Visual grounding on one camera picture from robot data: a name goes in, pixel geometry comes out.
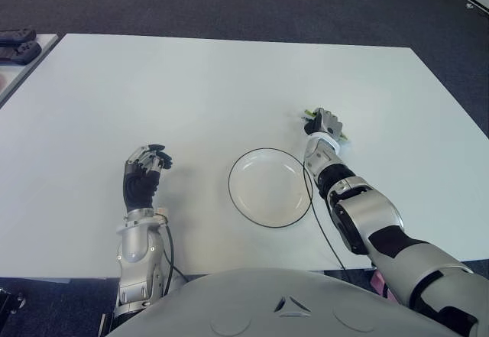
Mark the black game controller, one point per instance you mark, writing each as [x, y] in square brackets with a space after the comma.
[17, 35]
[21, 52]

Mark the black device on floor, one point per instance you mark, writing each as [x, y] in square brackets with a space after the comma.
[9, 299]

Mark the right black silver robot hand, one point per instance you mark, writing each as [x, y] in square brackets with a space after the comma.
[328, 123]

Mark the white plate with black rim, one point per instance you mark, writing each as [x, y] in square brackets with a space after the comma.
[271, 187]

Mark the pink box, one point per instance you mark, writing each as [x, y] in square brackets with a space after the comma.
[380, 281]

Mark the grey robot torso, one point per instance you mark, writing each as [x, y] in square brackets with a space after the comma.
[290, 306]

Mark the white side table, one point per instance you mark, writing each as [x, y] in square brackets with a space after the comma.
[23, 73]

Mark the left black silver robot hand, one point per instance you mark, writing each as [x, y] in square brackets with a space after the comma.
[139, 188]

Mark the green snack packet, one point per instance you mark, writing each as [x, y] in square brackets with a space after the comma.
[309, 114]

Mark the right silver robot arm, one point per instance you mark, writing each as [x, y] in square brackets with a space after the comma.
[366, 211]

